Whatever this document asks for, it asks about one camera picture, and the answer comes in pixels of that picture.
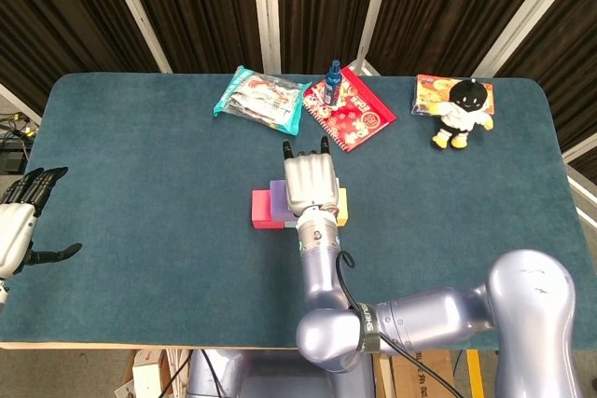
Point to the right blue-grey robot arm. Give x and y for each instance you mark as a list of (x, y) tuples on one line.
[(420, 319)]

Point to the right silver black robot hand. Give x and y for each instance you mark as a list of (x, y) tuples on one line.
[(310, 181)]

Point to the white partition frame post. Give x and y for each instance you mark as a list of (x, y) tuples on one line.
[(580, 148), (266, 6), (522, 16), (375, 2), (18, 102), (135, 11)]

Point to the teal felt table cover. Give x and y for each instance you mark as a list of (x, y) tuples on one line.
[(163, 286)]

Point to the light blue foam cube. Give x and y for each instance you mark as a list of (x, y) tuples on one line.
[(290, 224)]

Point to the blue spray bottle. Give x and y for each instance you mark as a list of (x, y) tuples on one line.
[(332, 86)]

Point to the red foam cube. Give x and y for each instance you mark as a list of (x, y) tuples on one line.
[(261, 209)]

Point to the purple foam cube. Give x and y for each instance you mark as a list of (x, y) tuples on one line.
[(279, 197)]

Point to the red spiral notebook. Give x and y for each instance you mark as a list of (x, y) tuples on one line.
[(359, 123)]

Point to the blue and orange carton box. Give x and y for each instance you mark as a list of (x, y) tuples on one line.
[(429, 90)]

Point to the black plush doll white shirt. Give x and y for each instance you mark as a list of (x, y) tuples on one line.
[(459, 113)]

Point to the white cardboard box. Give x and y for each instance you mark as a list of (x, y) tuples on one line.
[(144, 374)]

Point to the yellow foam cube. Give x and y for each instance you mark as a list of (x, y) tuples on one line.
[(343, 207)]

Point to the teal snack packet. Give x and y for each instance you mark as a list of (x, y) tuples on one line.
[(261, 100)]

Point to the dark brown curtain panel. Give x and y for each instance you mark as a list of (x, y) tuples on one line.
[(200, 6), (443, 6), (569, 67), (56, 20), (317, 6)]

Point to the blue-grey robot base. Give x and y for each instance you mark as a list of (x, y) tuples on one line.
[(261, 379)]

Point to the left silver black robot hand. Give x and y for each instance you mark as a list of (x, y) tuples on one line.
[(14, 230)]

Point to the brown cardboard box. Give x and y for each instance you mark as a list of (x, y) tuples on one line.
[(443, 370)]

